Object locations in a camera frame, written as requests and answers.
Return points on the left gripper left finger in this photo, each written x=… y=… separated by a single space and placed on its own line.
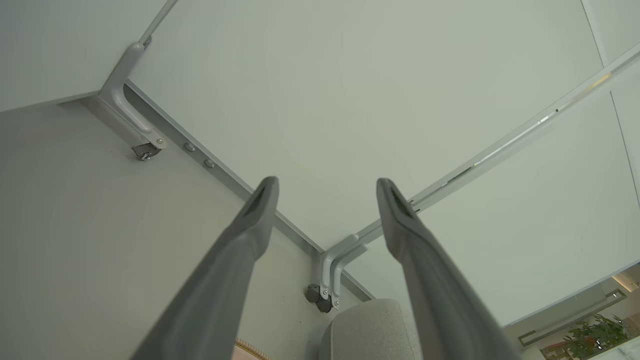
x=220 y=280

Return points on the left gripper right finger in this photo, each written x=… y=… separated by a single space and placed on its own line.
x=440 y=300

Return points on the light grey fabric sofa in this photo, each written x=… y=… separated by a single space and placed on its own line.
x=370 y=330

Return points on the cream perforated laundry basket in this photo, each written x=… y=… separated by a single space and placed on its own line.
x=252 y=351

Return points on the large black caster wheel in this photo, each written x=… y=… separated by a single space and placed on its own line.
x=313 y=293
x=324 y=304

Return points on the paired grey partition foot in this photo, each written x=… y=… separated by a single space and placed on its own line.
x=327 y=265
x=337 y=272

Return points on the small round floor glide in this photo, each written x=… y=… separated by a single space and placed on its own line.
x=209 y=163
x=189 y=147

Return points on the small black caster wheel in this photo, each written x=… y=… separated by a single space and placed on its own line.
x=145 y=151

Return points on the green leafy plant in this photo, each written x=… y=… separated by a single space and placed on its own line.
x=592 y=336

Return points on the single grey partition foot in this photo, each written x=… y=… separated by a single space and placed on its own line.
x=120 y=95

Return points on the grey aluminium base rail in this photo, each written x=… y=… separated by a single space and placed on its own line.
x=220 y=172

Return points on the grey aluminium partition post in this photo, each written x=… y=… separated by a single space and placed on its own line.
x=525 y=132
x=160 y=20

